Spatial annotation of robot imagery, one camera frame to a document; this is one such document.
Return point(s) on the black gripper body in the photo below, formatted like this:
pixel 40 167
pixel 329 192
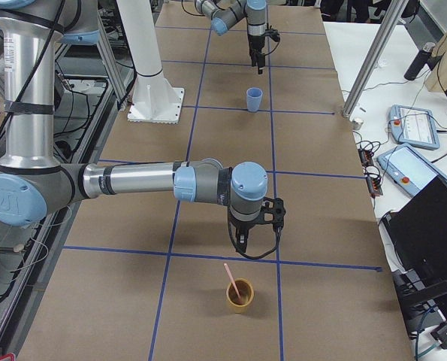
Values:
pixel 243 227
pixel 254 43

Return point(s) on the light blue plastic cup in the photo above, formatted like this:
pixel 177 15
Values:
pixel 253 99

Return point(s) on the pink chopstick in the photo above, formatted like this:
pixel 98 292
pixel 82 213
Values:
pixel 232 280

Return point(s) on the yellow-brown cup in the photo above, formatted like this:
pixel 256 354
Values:
pixel 247 296

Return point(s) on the small metal cylinder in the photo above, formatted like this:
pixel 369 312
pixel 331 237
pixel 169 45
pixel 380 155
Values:
pixel 357 123

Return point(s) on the black water bottle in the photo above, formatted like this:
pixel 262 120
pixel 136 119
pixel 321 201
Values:
pixel 419 61

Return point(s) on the far blue teach pendant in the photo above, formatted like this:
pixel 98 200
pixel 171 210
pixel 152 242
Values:
pixel 414 126

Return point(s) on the blue teach pendant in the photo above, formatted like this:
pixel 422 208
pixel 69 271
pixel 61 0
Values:
pixel 414 126
pixel 408 168

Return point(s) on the near blue teach pendant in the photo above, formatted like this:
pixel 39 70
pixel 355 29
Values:
pixel 408 168

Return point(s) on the black computer monitor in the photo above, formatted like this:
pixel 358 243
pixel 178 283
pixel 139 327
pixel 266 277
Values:
pixel 418 232

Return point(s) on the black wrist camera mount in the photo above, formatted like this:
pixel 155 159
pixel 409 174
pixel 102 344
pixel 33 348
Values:
pixel 273 213
pixel 272 33

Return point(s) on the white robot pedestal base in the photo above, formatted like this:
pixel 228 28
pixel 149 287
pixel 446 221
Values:
pixel 154 100

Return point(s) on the aluminium frame post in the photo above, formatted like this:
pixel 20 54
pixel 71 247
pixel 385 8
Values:
pixel 385 30

